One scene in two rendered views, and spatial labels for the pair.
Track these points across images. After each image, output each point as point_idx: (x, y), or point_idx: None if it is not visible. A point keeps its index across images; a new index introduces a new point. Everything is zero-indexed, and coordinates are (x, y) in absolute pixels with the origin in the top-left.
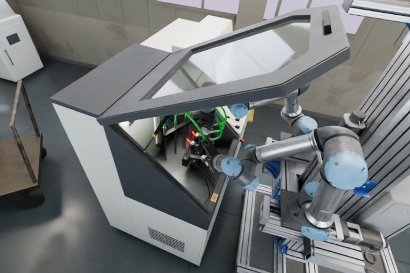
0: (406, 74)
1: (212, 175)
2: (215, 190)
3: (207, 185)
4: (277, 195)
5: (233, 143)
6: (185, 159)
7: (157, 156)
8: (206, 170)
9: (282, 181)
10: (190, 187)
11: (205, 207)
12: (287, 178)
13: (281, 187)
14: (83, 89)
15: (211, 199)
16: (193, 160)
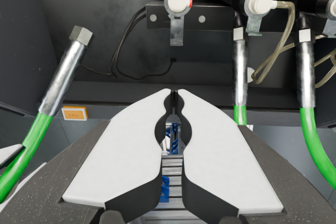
0: None
1: (176, 65)
2: (98, 109)
3: (115, 78)
4: (166, 199)
5: (288, 116)
6: None
7: None
8: (187, 44)
9: (192, 215)
10: (115, 20)
11: (23, 110)
12: (201, 220)
13: (181, 207)
14: None
15: (63, 109)
16: (153, 16)
